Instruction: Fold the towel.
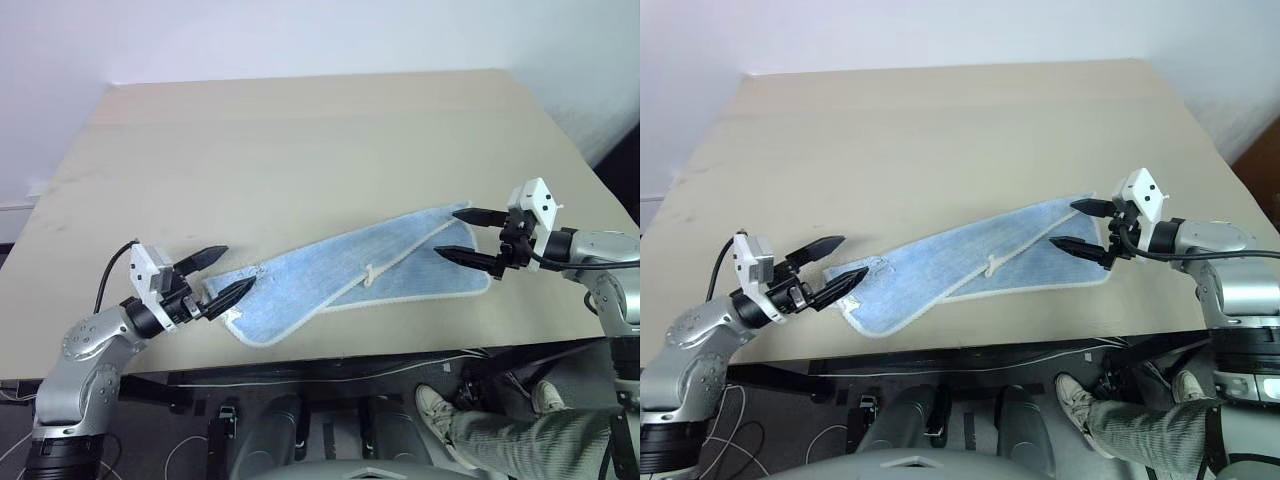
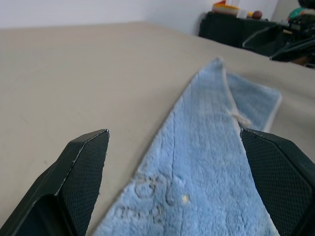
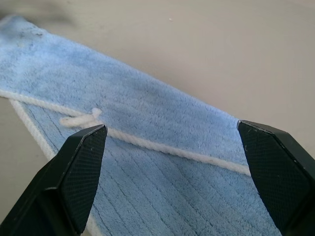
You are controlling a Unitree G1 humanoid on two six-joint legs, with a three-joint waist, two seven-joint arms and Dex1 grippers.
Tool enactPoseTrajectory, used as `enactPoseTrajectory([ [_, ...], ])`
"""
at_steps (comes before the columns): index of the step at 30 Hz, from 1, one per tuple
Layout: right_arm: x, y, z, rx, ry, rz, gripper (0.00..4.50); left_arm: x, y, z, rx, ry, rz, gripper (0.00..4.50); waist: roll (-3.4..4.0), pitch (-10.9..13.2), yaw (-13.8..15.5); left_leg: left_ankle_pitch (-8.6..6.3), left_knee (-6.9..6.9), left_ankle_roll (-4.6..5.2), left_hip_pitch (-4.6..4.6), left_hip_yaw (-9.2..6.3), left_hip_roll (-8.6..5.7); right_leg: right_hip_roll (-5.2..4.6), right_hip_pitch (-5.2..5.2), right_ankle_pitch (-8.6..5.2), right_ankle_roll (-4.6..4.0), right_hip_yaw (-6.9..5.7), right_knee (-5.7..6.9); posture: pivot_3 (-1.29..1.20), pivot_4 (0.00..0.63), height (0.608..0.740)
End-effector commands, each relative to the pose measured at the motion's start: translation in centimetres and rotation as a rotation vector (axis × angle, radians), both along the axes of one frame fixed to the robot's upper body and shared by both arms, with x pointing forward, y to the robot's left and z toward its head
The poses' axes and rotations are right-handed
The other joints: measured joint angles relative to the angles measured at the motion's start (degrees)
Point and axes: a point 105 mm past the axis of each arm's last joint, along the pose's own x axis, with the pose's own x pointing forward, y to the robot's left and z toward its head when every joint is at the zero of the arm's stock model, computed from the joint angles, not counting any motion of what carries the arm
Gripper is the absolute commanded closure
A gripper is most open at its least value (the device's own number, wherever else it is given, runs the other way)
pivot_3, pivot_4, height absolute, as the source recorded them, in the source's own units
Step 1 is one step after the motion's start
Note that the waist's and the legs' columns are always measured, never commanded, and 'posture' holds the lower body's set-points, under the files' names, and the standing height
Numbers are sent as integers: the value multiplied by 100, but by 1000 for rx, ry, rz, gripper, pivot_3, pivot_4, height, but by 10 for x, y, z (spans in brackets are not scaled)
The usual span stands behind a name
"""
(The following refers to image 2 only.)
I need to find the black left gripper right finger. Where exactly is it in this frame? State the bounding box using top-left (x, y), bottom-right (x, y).
top-left (240, 127), bottom-right (315, 236)

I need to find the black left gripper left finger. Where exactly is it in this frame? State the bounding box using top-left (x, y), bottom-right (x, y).
top-left (0, 128), bottom-right (110, 236)

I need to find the light blue fluffy towel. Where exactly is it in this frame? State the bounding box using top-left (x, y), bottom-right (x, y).
top-left (92, 57), bottom-right (283, 236)

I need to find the black bin with pale rim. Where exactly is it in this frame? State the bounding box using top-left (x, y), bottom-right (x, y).
top-left (242, 24), bottom-right (292, 57)

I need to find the black side cabinet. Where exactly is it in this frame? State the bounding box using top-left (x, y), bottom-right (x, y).
top-left (198, 11), bottom-right (280, 50)

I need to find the teal round object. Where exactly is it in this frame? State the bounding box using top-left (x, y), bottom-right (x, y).
top-left (287, 7), bottom-right (306, 19)

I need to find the orange and white bowl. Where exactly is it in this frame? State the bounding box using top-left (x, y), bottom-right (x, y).
top-left (212, 0), bottom-right (241, 17)

